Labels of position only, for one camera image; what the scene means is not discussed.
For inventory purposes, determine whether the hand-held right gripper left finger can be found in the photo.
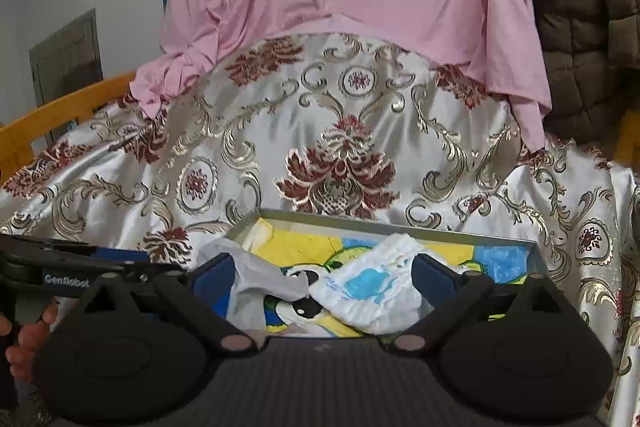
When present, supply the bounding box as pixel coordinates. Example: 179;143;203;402
77;251;259;355

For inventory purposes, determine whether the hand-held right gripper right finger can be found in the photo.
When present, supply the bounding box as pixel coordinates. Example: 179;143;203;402
389;253;566;355

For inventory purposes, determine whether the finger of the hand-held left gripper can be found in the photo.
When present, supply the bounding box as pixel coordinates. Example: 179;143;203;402
47;239;153;266

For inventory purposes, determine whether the white grey cloth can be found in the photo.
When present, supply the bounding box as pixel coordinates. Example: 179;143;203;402
197;239;312;333

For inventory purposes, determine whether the white blue-printed cloth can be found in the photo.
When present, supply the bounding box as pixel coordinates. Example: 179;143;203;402
307;232;437;336

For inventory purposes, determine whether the cartoon printed box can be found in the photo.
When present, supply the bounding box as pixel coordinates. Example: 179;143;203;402
225;208;556;340

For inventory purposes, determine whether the person's left hand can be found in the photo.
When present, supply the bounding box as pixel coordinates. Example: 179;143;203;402
0;299;60;383

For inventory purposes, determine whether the floral satin blanket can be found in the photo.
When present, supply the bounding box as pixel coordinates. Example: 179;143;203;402
0;32;640;427

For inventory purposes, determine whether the wooden board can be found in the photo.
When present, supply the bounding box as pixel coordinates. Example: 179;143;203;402
612;111;640;168

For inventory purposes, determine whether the brown quilted jacket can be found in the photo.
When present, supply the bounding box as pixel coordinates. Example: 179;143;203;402
532;0;640;158

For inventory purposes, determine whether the wooden bed rail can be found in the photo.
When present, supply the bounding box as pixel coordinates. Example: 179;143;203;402
0;72;137;184

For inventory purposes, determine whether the grey wall door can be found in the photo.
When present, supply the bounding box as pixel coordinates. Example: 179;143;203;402
29;9;104;108

